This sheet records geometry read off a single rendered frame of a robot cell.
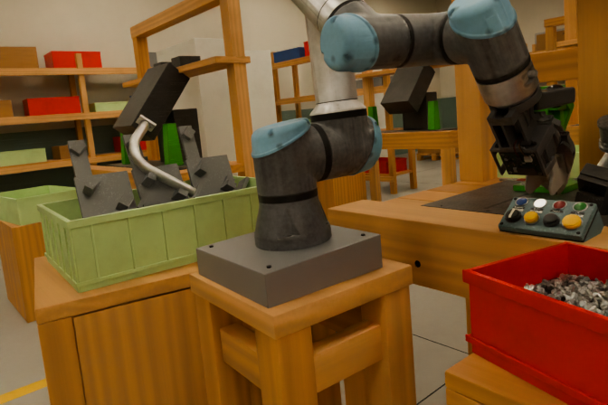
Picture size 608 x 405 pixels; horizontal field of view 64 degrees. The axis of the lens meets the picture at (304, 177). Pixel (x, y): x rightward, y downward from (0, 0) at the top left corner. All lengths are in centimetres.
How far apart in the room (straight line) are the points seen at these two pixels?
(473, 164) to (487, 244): 73
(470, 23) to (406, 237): 59
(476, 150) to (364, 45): 110
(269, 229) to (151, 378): 57
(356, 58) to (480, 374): 44
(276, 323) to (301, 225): 20
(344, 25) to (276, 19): 900
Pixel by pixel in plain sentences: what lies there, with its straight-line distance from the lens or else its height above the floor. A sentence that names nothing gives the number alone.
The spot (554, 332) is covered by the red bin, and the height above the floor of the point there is 88.
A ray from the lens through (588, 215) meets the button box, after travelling 97.
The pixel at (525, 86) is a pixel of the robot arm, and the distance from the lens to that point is 72.
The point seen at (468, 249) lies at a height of 86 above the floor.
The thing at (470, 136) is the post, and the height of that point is 103.
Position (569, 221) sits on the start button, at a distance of 95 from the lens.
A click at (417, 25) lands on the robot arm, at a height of 126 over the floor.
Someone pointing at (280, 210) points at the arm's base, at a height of 98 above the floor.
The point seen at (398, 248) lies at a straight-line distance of 116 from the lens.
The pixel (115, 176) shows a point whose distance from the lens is 156.
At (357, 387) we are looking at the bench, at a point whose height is 41.
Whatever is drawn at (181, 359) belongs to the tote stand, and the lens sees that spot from 133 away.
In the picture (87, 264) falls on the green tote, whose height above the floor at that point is 85.
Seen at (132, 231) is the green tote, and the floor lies 91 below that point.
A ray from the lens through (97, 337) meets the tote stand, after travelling 126.
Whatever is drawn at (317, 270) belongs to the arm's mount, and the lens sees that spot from 85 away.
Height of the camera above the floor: 115
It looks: 7 degrees down
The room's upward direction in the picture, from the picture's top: 5 degrees counter-clockwise
